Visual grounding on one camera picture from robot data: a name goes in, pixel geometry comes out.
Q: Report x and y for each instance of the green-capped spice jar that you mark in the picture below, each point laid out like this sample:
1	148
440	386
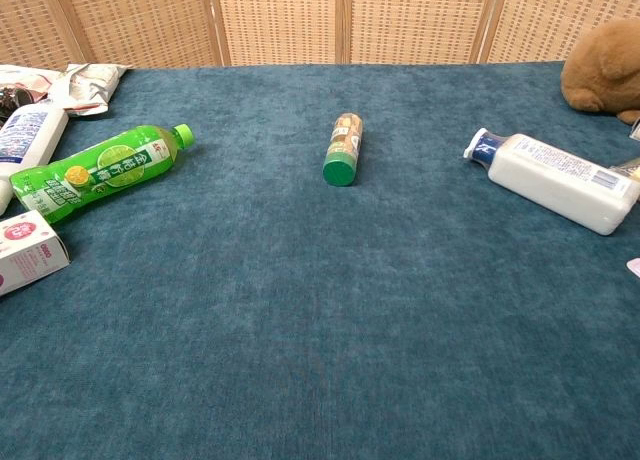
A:
342	150

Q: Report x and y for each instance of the green lime drink bottle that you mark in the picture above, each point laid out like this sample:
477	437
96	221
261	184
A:
95	172

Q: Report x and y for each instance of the white bottle with navy cap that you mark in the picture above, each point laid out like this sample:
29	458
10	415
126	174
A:
560	180

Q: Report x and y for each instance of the blue velvet tablecloth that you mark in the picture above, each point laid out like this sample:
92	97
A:
320	300

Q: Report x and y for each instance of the woven rattan folding screen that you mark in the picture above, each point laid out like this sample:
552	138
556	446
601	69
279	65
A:
320	20

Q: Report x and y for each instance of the white crinkled snack bag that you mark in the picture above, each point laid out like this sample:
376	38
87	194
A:
87	87

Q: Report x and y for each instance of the white and pink carton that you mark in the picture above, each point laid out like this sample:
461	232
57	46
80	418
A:
27	250

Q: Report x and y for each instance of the white tube with blue print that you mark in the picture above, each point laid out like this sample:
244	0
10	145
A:
25	140

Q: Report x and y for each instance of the yellow and clear packet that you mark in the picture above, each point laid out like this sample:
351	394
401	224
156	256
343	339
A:
627	167

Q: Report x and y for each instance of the pale pink packet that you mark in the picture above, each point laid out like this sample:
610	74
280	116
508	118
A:
634	267

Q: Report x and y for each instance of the brown plush toy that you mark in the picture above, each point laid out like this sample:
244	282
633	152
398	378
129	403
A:
605	75

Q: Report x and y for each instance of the small silver packet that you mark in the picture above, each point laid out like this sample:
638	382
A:
635	130

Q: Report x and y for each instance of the white bag with dark print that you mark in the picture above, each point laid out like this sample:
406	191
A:
20	87

